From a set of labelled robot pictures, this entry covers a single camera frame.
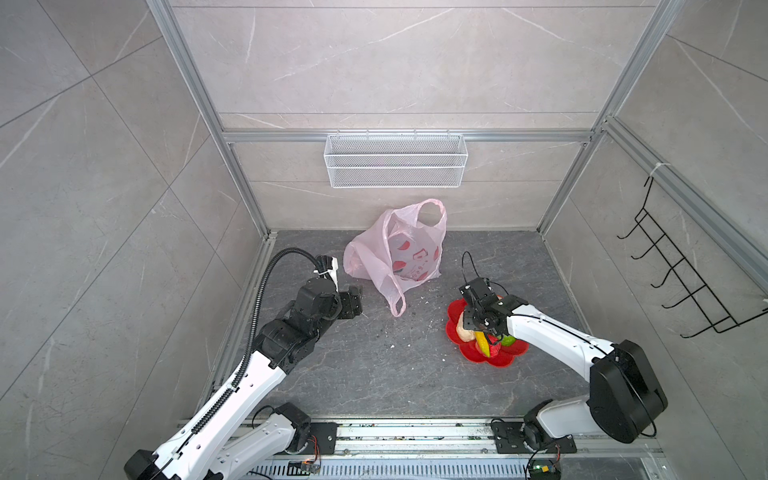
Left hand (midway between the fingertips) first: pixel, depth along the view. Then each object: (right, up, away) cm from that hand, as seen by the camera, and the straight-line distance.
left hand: (350, 282), depth 72 cm
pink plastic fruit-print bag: (+12, +9, +42) cm, 45 cm away
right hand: (+35, -12, +17) cm, 41 cm away
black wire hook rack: (+77, +1, -7) cm, 77 cm away
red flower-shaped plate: (+34, -22, +15) cm, 43 cm away
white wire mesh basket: (+12, +39, +28) cm, 50 cm away
